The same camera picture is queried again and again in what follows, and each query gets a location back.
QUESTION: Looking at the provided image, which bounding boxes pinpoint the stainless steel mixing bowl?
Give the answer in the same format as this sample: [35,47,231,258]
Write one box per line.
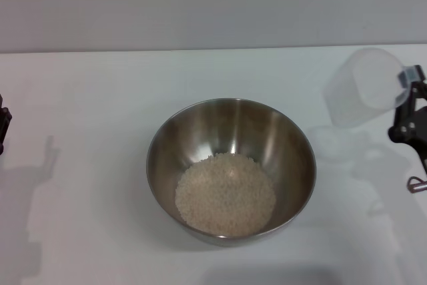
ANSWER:
[145,97,317,248]

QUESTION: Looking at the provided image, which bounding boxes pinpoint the thin looped cable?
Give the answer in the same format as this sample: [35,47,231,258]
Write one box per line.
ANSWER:
[406,176,427,195]

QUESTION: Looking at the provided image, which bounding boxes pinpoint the white rice grains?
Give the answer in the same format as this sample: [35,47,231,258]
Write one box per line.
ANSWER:
[175,153,278,237]

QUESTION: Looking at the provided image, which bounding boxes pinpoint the clear plastic measuring cup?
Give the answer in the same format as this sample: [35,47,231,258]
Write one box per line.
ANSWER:
[322,47,410,129]

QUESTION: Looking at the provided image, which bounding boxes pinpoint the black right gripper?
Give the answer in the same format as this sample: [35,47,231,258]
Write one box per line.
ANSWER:
[388,63,427,176]

